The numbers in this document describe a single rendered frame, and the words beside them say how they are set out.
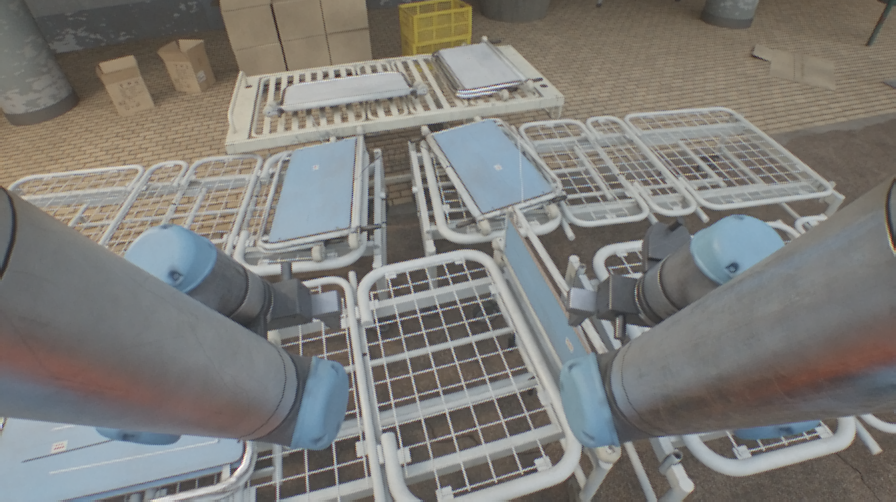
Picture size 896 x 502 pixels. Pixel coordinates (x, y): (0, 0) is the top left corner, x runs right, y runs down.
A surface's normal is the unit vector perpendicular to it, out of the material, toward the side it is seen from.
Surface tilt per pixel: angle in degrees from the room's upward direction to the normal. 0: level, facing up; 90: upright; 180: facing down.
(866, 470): 0
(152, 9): 90
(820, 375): 100
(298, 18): 90
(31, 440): 4
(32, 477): 4
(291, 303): 25
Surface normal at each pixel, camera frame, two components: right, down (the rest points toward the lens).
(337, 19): 0.37, 0.60
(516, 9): -0.05, 0.79
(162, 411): 0.60, 0.69
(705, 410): -0.63, 0.68
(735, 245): 0.05, -0.42
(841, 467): -0.02, -0.76
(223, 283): 0.99, 0.08
